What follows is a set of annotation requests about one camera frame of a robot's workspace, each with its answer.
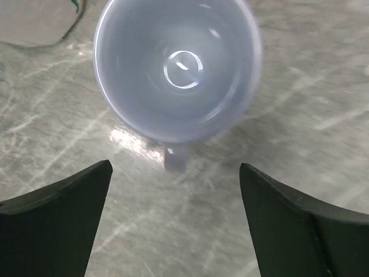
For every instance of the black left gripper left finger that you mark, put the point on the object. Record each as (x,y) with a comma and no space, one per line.
(50,231)

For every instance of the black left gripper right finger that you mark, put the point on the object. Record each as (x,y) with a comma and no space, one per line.
(295,234)

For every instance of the white ceramic mug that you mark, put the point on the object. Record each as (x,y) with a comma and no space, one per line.
(178,72)

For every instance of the white toilet paper roll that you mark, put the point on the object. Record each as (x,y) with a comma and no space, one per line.
(33,23)

